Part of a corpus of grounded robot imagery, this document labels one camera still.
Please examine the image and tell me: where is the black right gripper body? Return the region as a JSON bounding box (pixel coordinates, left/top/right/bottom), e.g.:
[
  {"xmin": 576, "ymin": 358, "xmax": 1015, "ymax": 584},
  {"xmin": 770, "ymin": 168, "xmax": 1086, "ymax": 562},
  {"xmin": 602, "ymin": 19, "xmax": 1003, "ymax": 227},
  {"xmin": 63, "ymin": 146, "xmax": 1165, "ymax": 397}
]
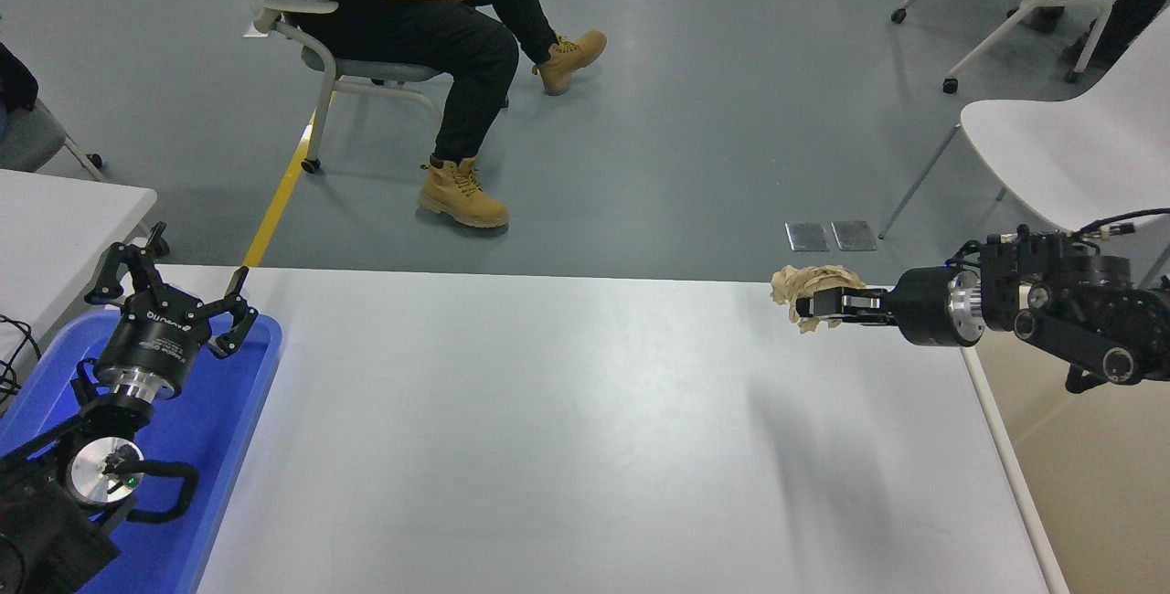
[{"xmin": 888, "ymin": 267, "xmax": 959, "ymax": 348}]

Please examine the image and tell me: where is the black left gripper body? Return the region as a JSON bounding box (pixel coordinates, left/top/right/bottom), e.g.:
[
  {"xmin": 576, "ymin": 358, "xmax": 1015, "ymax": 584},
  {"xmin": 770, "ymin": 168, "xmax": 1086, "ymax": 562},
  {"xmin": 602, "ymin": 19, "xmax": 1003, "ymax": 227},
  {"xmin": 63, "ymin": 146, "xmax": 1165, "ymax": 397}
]
[{"xmin": 96, "ymin": 295, "xmax": 214, "ymax": 388}]

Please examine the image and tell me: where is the tan paper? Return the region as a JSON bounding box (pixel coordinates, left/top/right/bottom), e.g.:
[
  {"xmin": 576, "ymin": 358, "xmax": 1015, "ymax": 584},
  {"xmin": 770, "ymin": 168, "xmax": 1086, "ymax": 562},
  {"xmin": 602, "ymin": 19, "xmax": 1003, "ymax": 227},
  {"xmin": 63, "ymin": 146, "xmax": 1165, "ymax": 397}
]
[{"xmin": 770, "ymin": 263, "xmax": 867, "ymax": 334}]

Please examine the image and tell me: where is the white side table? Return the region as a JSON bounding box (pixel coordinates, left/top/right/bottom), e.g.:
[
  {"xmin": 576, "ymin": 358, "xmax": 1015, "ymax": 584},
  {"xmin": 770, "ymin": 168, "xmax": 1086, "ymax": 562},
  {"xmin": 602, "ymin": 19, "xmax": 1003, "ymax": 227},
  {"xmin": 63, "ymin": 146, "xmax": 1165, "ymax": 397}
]
[{"xmin": 0, "ymin": 167, "xmax": 159, "ymax": 366}]

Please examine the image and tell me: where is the blue plastic tray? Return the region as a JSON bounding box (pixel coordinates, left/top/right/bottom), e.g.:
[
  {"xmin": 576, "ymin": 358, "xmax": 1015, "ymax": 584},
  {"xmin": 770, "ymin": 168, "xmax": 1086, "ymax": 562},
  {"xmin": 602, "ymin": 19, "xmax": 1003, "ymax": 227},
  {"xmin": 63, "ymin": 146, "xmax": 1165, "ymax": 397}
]
[{"xmin": 0, "ymin": 309, "xmax": 282, "ymax": 594}]

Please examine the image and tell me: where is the grey padded chair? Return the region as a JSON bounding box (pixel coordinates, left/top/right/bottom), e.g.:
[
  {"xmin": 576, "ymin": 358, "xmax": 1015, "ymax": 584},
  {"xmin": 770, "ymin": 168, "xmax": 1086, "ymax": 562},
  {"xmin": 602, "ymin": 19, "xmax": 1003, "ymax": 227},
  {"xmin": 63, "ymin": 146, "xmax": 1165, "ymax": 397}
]
[{"xmin": 0, "ymin": 99, "xmax": 104, "ymax": 182}]

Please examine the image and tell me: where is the white shell chair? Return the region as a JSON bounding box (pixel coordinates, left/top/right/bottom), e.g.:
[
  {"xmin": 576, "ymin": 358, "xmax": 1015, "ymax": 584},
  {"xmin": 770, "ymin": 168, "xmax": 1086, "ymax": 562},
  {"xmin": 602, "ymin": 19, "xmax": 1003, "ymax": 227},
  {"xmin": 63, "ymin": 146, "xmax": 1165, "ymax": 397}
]
[{"xmin": 879, "ymin": 9, "xmax": 1170, "ymax": 289}]

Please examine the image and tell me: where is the person in dark clothing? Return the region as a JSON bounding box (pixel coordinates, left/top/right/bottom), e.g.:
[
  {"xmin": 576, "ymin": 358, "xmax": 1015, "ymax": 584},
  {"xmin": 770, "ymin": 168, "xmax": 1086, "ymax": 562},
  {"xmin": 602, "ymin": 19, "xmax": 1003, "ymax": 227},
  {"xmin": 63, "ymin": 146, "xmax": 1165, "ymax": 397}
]
[{"xmin": 0, "ymin": 39, "xmax": 42, "ymax": 143}]

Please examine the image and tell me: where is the large pale beige bin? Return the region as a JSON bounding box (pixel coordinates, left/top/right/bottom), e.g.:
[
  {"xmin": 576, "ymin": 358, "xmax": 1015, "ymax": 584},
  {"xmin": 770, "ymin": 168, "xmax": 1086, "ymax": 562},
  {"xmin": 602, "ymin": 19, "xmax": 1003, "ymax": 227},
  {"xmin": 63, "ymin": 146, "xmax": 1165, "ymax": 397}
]
[{"xmin": 960, "ymin": 338, "xmax": 1170, "ymax": 594}]

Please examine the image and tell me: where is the grey wheeled chair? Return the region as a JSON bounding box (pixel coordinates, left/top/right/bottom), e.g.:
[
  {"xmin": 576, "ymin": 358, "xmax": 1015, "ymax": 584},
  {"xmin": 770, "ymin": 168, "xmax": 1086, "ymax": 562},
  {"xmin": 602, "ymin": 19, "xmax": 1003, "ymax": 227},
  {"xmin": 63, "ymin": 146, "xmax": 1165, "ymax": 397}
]
[{"xmin": 242, "ymin": 0, "xmax": 513, "ymax": 176}]

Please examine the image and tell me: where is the seated person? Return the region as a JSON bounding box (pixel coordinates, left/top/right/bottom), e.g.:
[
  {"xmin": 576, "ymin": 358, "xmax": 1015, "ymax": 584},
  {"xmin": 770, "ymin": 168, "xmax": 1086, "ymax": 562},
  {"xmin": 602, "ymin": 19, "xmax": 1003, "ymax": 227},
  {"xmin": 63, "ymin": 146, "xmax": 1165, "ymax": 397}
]
[{"xmin": 218, "ymin": 0, "xmax": 608, "ymax": 229}]

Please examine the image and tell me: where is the thin black cable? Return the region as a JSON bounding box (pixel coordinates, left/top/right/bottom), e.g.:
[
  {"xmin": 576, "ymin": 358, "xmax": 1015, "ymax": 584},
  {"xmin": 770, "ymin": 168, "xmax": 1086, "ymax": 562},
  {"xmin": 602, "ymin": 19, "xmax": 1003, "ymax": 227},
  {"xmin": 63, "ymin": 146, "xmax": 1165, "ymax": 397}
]
[{"xmin": 0, "ymin": 313, "xmax": 42, "ymax": 408}]

